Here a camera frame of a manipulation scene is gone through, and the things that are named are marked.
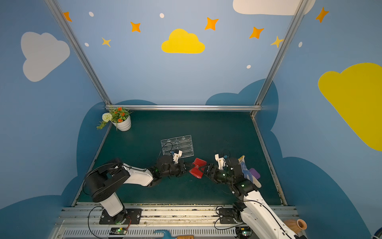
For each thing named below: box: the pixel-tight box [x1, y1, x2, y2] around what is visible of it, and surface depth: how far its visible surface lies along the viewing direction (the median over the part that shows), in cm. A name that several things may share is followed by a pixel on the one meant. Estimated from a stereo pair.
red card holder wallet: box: [189, 157, 207, 179], surface depth 84 cm
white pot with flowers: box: [96, 107, 134, 132], surface depth 102 cm
